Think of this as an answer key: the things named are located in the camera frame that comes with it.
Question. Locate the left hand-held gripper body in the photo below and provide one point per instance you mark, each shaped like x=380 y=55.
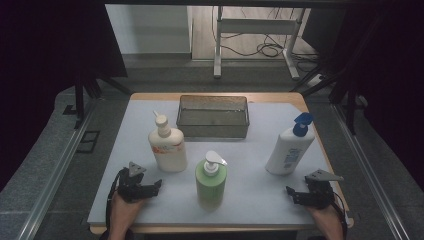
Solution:
x=131 y=188

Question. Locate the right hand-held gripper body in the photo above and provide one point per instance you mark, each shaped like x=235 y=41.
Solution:
x=318 y=195

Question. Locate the cream pump bottle orange label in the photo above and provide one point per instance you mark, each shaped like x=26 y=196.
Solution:
x=168 y=150

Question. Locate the white bottle blue pump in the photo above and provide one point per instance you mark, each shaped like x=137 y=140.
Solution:
x=288 y=153

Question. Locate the green pump bottle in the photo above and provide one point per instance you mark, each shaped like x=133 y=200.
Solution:
x=210 y=186

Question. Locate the person's right hand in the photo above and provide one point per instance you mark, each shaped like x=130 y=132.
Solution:
x=325 y=218

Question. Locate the person's left hand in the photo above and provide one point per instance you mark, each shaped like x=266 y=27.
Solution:
x=124 y=213

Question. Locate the light grey table mat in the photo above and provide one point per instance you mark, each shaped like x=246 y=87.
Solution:
x=250 y=196

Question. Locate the black metal stand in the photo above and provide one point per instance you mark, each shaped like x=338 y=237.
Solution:
x=80 y=100
x=350 y=100

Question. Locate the white power strip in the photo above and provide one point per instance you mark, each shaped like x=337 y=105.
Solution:
x=315 y=80

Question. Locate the dark curtain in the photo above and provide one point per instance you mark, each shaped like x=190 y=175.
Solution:
x=40 y=66
x=393 y=66

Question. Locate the white cabinet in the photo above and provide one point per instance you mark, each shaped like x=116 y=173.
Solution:
x=150 y=30

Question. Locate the metal floor rail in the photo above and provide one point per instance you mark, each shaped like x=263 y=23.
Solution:
x=366 y=166
x=56 y=166

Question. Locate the white desk frame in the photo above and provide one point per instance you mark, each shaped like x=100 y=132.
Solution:
x=256 y=26

